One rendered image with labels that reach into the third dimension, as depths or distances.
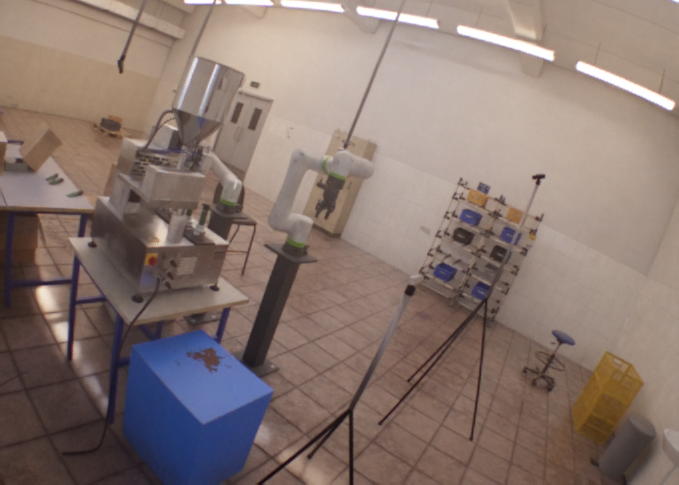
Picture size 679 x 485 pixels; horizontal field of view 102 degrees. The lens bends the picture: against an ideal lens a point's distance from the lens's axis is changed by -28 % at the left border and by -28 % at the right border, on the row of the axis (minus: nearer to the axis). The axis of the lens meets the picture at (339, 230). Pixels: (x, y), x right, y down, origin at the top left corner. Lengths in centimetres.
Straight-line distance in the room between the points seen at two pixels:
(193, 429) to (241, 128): 857
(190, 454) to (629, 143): 686
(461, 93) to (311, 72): 339
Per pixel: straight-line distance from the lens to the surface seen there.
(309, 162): 227
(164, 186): 159
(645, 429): 392
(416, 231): 693
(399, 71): 768
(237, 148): 963
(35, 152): 327
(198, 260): 184
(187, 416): 153
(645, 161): 699
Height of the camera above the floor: 165
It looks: 12 degrees down
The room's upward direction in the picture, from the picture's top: 22 degrees clockwise
